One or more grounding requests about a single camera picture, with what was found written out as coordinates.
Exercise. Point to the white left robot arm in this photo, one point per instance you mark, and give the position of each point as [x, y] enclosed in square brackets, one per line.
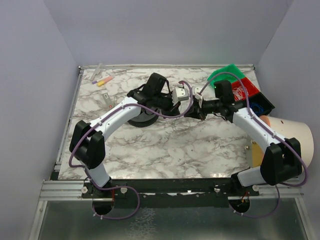
[140, 108]

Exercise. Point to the purple yellow pink markers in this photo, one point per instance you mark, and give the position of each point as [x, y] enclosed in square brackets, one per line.
[103, 81]

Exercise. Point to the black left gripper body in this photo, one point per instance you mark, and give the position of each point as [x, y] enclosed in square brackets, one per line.
[171, 103]

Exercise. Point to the large white cylinder bucket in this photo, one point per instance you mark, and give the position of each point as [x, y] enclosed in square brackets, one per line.
[287, 128]

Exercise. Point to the black cable spool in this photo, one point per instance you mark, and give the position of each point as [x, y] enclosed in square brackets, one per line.
[144, 119]

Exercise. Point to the red plastic bin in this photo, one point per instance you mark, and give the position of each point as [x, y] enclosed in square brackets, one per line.
[239, 91]

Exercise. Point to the green plastic bin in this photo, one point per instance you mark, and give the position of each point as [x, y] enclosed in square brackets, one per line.
[229, 72]

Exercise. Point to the black plastic bin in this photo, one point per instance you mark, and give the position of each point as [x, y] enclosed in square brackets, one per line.
[260, 105]

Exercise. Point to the aluminium frame rail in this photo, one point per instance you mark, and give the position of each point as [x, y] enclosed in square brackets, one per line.
[55, 168]

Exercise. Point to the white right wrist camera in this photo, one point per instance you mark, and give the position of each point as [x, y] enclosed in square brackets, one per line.
[197, 96]

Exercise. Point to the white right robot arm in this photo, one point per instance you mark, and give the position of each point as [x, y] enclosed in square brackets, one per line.
[282, 156]

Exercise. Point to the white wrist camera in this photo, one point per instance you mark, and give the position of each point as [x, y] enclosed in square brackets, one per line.
[179, 94]
[197, 96]

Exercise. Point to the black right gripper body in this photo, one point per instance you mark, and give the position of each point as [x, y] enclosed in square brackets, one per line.
[198, 107]

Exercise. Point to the clear plastic tube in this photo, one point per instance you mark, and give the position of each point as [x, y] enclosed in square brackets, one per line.
[96, 71]

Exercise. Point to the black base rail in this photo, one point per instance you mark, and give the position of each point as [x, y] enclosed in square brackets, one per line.
[167, 193]

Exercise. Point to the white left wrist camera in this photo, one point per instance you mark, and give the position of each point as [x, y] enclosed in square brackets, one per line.
[179, 94]

